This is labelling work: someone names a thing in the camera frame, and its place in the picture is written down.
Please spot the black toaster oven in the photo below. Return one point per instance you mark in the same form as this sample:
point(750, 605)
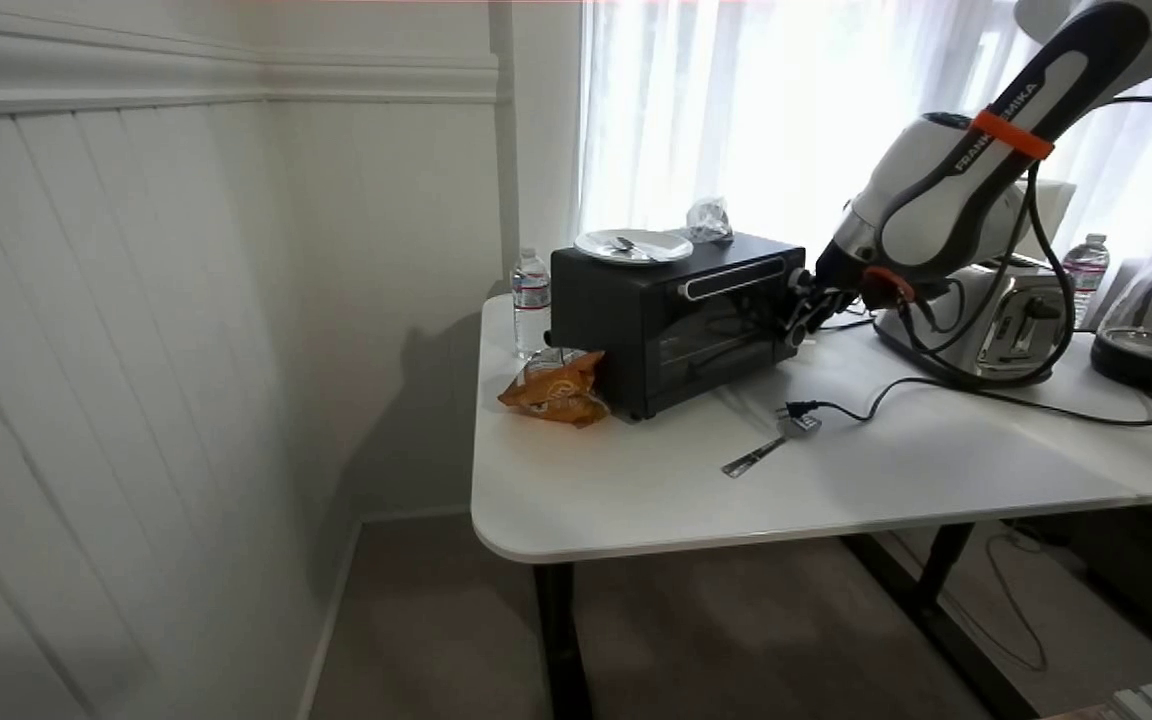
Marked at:
point(683, 334)

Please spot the crumpled clear plastic wrapper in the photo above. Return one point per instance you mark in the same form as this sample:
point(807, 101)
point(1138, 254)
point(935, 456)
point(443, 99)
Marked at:
point(708, 220)

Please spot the metal utensil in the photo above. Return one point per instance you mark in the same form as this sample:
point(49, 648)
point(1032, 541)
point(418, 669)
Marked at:
point(754, 460)

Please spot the silver toaster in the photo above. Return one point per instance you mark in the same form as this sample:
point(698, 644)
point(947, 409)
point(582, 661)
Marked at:
point(1009, 325)

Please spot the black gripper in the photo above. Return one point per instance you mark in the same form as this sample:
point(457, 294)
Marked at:
point(845, 284)

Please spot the orange chips bag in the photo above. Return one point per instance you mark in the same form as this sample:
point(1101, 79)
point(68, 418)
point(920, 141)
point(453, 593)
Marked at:
point(556, 388)

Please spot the black table frame legs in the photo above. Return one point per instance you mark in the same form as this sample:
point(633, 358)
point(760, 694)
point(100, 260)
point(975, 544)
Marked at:
point(561, 641)

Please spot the clear plastic water bottle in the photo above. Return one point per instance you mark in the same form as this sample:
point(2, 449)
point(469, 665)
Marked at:
point(530, 300)
point(1091, 266)

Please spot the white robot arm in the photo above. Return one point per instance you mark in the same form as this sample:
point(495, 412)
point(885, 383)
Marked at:
point(948, 185)

